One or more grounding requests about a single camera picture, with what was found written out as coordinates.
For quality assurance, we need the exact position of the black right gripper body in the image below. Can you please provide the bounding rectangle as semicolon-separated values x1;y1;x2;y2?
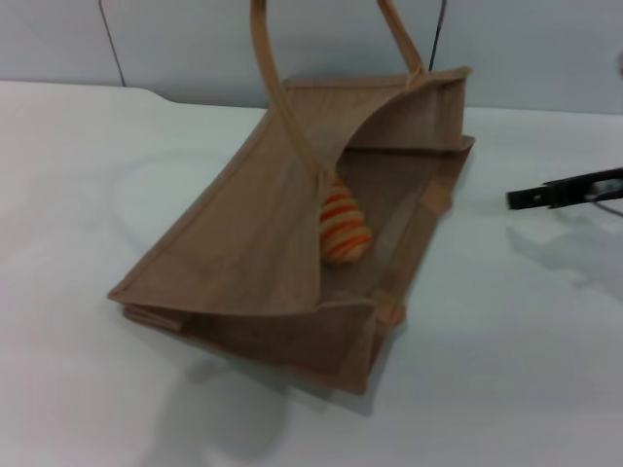
542;167;623;208

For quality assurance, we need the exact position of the orange striped bread loaf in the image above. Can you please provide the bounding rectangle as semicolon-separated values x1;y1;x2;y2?
318;177;374;266

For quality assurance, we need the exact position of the brown jute handbag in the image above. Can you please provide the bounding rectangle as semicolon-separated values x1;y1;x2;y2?
106;0;476;396

